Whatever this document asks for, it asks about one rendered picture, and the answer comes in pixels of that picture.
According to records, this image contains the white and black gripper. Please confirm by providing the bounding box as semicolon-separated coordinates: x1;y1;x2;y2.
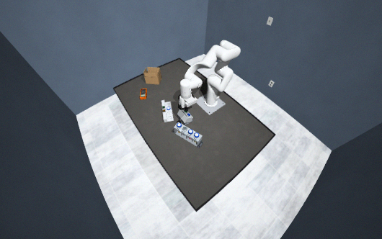
179;96;188;112

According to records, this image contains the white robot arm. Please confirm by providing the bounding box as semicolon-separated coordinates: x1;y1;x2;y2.
180;40;241;107

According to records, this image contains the white control panel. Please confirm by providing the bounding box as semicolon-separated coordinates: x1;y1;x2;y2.
177;109;193;125

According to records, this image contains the small brown cardboard box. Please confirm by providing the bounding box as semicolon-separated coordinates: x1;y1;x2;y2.
143;67;161;84

